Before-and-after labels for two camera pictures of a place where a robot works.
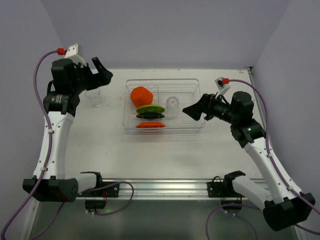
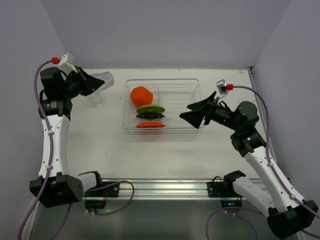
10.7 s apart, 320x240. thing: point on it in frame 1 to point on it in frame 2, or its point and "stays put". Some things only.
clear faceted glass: [172, 107] to [106, 76]
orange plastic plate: [150, 125] stays put
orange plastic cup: [140, 96] stays put
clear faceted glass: [95, 96] stays put
